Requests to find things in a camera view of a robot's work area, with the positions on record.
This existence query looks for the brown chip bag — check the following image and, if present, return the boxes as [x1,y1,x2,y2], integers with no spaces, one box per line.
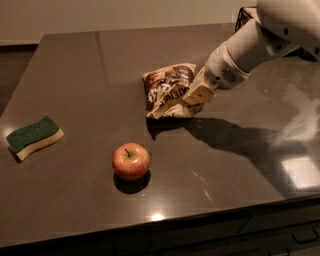
[142,63,204,120]

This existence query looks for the green and yellow sponge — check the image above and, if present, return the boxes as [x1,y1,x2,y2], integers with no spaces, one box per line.
[6,116,64,161]

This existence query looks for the red apple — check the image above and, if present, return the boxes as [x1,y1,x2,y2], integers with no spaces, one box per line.
[112,142,150,182]

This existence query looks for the black wire basket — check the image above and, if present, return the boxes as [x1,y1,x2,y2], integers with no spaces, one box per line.
[235,6,257,31]

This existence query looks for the black drawer handle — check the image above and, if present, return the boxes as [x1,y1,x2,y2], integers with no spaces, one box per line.
[292,229,320,244]

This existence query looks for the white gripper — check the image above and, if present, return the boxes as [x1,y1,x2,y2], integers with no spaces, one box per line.
[182,42,249,105]

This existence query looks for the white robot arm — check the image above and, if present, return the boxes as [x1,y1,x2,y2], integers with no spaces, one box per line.
[183,0,320,105]

